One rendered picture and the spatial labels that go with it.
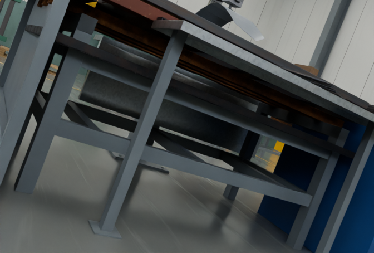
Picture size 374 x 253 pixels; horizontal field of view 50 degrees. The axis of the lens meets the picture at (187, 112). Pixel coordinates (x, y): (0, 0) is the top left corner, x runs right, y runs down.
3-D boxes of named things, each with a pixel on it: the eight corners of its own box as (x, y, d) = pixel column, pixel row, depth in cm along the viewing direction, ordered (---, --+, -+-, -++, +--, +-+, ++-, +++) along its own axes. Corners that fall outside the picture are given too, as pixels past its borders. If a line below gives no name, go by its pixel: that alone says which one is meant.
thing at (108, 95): (254, 158, 286) (272, 112, 285) (79, 99, 225) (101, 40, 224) (251, 156, 290) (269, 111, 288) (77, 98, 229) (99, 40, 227)
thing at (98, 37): (272, 112, 285) (274, 108, 285) (101, 40, 224) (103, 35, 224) (256, 106, 302) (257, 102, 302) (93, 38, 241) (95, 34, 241)
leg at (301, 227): (300, 250, 213) (349, 131, 210) (293, 248, 210) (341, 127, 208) (293, 244, 218) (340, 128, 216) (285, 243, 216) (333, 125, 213)
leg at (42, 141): (32, 194, 147) (98, 19, 145) (15, 190, 144) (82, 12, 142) (30, 188, 153) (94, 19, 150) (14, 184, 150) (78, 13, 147)
